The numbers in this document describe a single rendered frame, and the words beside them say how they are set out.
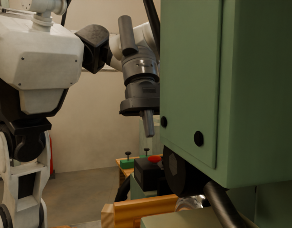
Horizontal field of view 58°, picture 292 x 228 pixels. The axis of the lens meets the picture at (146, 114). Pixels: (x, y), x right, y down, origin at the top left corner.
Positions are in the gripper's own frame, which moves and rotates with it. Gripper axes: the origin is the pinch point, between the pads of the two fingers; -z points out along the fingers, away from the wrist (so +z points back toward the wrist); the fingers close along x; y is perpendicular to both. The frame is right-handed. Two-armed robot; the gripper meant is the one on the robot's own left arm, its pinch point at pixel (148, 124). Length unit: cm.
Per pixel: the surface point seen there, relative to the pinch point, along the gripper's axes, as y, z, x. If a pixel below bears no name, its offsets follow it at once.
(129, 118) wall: -262, 98, -58
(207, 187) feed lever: 34.6, -17.6, 6.8
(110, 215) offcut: 0.6, -18.4, 10.8
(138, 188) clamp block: -3.7, -13.7, 3.5
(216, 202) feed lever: 35.5, -18.9, 6.8
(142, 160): -2.1, -8.0, 2.1
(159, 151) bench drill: -192, 35, -68
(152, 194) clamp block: 1.2, -15.6, 2.0
